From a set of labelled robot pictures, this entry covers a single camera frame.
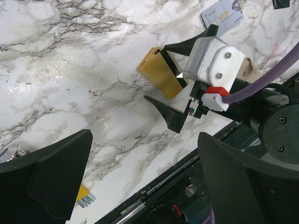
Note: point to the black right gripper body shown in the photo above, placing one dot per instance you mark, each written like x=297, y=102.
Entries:
x=205, y=98

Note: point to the beige card holder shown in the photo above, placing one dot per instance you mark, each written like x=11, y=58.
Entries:
x=248, y=71

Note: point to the yellow handled pliers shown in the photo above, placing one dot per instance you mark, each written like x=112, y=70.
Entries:
x=84, y=197

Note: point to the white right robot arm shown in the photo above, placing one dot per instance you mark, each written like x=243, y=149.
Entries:
x=270, y=109

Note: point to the gold card stack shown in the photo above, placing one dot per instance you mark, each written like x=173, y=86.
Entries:
x=161, y=70

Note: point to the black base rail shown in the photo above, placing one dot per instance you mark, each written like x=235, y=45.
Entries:
x=180, y=194

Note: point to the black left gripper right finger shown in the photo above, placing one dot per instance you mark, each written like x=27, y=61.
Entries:
x=246, y=190

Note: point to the silver metal clamp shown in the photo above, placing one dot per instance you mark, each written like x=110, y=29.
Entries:
x=11, y=153

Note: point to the silver VIP card stack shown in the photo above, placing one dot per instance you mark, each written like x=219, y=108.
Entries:
x=226, y=14

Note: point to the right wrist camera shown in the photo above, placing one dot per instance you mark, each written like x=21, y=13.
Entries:
x=213, y=62

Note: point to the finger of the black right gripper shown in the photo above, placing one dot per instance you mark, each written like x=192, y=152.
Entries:
x=173, y=117
x=184, y=48

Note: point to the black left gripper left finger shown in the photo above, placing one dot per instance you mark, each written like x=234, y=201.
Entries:
x=42, y=187

